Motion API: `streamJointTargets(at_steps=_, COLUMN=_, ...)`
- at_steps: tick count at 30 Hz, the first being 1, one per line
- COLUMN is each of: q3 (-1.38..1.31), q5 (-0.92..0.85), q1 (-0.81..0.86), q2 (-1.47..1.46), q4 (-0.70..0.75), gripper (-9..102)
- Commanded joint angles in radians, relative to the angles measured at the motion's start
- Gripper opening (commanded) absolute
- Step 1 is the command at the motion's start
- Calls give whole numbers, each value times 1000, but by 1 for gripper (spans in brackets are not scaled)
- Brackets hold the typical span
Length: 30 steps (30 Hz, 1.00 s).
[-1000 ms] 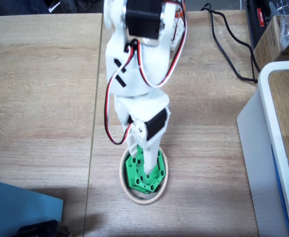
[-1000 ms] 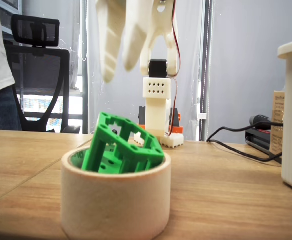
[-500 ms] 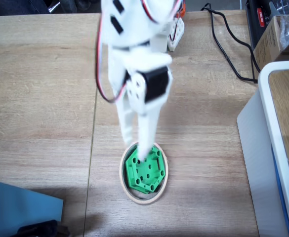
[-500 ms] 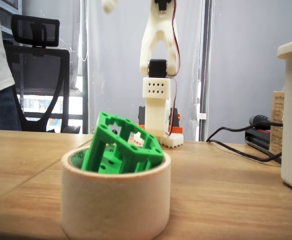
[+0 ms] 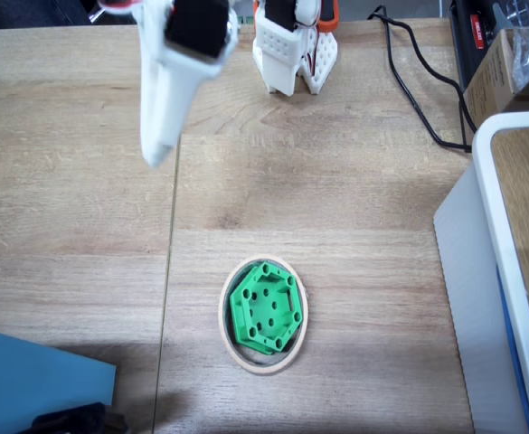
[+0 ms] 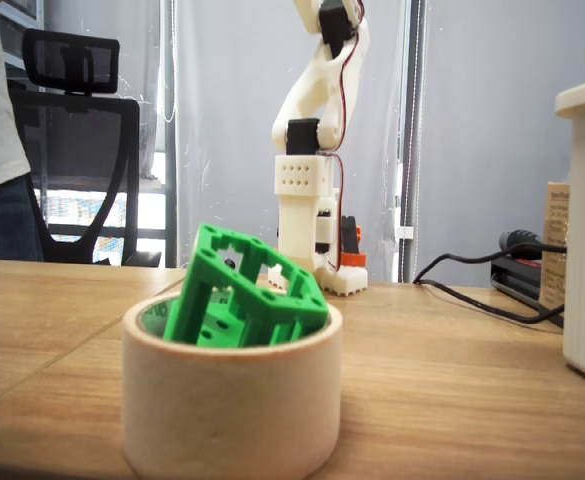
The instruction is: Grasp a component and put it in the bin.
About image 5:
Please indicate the green hexagonal printed component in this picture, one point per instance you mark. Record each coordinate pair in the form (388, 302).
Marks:
(264, 312)

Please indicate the green terminal block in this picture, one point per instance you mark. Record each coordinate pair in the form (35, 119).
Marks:
(246, 20)

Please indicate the orange black table clamp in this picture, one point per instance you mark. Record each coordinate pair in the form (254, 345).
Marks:
(329, 25)

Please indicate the person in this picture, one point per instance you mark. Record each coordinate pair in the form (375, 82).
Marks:
(20, 11)

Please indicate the beige tape roll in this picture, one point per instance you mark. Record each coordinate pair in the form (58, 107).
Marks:
(221, 316)

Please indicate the black electronic device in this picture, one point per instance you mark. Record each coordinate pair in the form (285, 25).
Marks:
(465, 45)

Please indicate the blue sheet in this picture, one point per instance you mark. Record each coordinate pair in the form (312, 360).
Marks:
(29, 384)

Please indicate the brown cardboard box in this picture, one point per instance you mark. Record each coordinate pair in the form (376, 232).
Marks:
(490, 81)

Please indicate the white ribbed container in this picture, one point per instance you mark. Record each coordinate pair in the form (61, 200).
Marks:
(472, 316)

